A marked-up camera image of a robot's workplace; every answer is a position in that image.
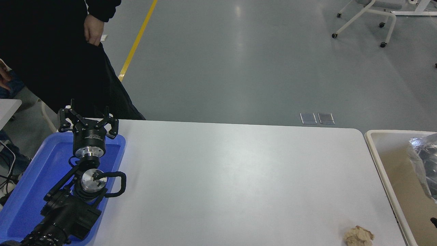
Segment person's hand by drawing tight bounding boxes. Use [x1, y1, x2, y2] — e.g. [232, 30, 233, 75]
[84, 14, 103, 46]
[0, 66, 12, 91]

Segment clear floor plate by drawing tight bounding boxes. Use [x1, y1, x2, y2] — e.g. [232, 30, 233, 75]
[318, 112, 335, 125]
[300, 112, 318, 125]

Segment person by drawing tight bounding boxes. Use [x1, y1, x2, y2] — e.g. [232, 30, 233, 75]
[0, 70, 33, 178]
[0, 0, 147, 121]

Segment white side table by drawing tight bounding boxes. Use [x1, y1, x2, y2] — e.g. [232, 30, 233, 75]
[0, 99, 22, 130]

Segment white wheeled chair base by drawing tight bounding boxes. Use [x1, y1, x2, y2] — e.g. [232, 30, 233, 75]
[331, 0, 404, 48]

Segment crumpled tan paper ball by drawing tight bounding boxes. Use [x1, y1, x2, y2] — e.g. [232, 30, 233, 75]
[343, 225, 375, 246]

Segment thin white cable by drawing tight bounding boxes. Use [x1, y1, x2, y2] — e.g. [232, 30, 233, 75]
[0, 140, 17, 197]

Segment silver foil plate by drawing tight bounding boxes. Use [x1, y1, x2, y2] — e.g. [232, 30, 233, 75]
[407, 133, 437, 203]

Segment blue plastic tray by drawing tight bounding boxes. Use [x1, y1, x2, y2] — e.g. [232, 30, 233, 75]
[0, 132, 127, 246]

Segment white wheeled stand base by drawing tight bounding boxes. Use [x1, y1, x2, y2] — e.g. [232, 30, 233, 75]
[391, 0, 437, 17]

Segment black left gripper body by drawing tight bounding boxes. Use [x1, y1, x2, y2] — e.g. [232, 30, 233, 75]
[73, 122, 107, 150]

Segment large pale bin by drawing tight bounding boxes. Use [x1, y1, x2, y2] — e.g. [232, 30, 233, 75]
[364, 129, 437, 246]

